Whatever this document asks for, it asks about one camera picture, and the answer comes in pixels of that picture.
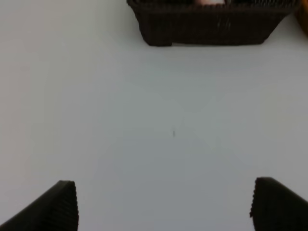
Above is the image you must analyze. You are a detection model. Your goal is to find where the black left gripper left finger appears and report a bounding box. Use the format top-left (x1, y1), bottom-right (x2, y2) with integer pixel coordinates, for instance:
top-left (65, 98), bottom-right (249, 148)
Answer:
top-left (0, 180), bottom-right (79, 231)

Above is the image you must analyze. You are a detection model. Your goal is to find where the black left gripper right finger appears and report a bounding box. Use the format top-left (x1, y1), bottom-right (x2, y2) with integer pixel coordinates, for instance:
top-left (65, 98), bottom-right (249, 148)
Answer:
top-left (250, 177), bottom-right (308, 231)

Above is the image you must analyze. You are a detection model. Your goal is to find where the pink squeeze bottle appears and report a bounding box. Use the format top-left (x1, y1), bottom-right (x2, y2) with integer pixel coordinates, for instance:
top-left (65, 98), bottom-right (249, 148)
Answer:
top-left (194, 0), bottom-right (225, 6)

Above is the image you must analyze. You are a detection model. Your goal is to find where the dark brown wicker basket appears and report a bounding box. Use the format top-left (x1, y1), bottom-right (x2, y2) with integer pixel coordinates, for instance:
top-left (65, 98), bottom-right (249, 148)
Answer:
top-left (127, 0), bottom-right (301, 47)

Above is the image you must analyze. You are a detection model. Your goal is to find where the tan wicker basket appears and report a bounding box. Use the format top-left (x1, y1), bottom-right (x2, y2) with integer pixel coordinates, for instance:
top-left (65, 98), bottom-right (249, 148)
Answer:
top-left (294, 0), bottom-right (308, 36)

